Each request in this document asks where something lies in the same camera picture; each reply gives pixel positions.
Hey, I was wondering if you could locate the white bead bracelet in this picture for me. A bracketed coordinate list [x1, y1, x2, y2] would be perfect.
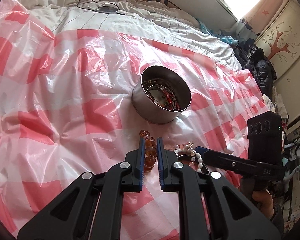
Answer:
[173, 141, 204, 173]

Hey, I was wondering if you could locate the amber bead bracelet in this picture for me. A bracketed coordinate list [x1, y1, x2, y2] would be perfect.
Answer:
[139, 129, 158, 173]

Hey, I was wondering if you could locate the red cord bead bracelet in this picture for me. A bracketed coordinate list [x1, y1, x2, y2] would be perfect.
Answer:
[149, 86, 182, 111]

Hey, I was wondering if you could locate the person's right hand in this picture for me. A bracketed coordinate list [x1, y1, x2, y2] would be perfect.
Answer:
[239, 178, 275, 219]

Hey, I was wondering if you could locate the round steel tin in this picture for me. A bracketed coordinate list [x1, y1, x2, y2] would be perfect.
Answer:
[132, 66, 192, 124]

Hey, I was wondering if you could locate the red white checkered plastic sheet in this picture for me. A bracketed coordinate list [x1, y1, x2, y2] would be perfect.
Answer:
[0, 0, 267, 236]

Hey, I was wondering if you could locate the black puffer jacket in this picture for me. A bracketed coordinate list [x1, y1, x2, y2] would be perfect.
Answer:
[234, 44, 277, 99]

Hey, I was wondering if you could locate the blue plastic bag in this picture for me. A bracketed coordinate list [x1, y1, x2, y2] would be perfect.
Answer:
[197, 19, 239, 48]

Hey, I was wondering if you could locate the wardrobe with tree decal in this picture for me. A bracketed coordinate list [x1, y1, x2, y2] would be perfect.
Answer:
[256, 0, 300, 126]

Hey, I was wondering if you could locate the right cartoon curtain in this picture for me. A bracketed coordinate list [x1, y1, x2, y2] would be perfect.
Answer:
[235, 0, 286, 41]

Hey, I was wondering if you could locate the round grey charger pad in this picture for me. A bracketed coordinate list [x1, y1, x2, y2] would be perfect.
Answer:
[96, 6, 119, 14]

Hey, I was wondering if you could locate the white striped duvet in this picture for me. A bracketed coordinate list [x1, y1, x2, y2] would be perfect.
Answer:
[17, 0, 242, 71]

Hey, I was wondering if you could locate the black camera box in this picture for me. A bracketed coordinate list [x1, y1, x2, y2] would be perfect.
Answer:
[247, 111, 282, 166]

